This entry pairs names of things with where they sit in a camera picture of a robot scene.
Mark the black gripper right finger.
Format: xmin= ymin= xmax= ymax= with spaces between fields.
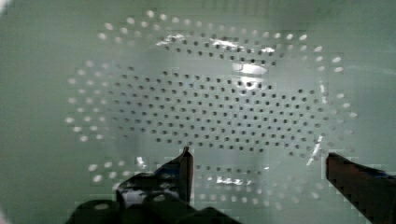
xmin=326 ymin=152 xmax=396 ymax=224

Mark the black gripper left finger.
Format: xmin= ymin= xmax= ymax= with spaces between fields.
xmin=116 ymin=146 xmax=193 ymax=208

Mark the pale green strainer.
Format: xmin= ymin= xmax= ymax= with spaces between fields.
xmin=1 ymin=0 xmax=395 ymax=224

